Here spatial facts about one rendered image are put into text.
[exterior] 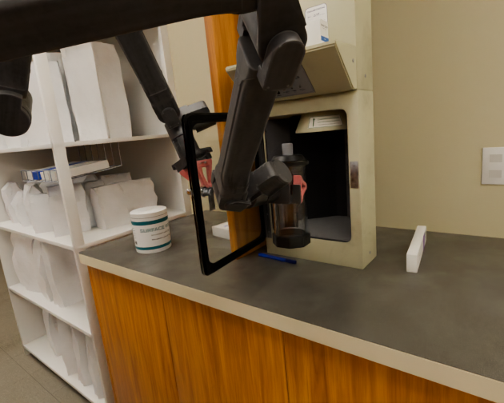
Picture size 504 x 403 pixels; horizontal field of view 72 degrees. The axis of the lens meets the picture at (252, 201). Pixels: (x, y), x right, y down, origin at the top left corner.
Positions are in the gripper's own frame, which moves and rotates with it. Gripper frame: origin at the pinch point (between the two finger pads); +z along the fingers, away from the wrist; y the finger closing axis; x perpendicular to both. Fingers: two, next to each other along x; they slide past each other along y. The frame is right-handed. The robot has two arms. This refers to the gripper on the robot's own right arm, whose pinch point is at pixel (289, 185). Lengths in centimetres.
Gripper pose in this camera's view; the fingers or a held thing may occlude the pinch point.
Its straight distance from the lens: 92.4
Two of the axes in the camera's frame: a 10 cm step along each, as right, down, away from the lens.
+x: 0.5, 9.9, 1.5
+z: 5.7, -1.5, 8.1
